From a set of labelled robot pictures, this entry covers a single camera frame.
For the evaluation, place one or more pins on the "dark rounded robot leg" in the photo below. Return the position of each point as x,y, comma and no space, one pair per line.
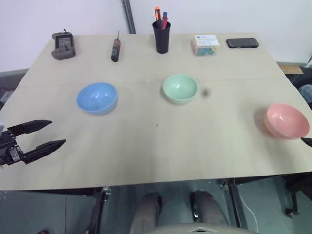
146,213
207,209

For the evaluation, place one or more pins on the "black smartphone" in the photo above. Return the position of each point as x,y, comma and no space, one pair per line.
242,43

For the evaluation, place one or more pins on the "dark rounded left robot leg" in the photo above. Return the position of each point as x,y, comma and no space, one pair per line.
146,213

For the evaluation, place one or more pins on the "black table frame leg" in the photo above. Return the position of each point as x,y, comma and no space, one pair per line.
98,210
235,204

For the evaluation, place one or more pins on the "grey metal wall post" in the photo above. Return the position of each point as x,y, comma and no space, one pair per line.
129,16

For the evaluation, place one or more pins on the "green plastic bowl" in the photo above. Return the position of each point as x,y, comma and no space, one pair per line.
180,89

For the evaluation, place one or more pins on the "grey calculator stand device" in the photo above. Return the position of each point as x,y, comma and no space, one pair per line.
63,46

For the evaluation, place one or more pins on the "orange black utility knife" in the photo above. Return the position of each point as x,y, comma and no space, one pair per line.
158,17

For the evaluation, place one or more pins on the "red blue marker pen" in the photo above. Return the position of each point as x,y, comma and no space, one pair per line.
165,20

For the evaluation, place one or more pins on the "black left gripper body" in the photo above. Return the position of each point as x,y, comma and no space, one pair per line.
7,148

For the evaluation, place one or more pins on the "dark rounded right robot leg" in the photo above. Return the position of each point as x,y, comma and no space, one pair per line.
207,209

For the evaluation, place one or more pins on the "black pen holder cup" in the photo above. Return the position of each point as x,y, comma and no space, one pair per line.
161,39

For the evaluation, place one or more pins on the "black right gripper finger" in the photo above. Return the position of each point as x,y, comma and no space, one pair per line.
307,141

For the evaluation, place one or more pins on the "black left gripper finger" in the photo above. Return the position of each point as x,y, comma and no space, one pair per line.
31,126
42,148

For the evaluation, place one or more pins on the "black red screwdriver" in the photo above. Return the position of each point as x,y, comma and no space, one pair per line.
115,50

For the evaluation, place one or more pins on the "brown cardboard box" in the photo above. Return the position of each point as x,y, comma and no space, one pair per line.
291,69

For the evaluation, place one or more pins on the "clear box of pushpins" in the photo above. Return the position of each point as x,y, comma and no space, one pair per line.
205,45

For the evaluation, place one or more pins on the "pink plastic bowl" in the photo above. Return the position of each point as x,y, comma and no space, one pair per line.
287,121

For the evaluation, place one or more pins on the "black office chair base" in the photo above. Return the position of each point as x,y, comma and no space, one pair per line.
293,195

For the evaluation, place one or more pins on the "blue plastic bowl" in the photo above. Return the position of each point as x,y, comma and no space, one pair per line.
97,98

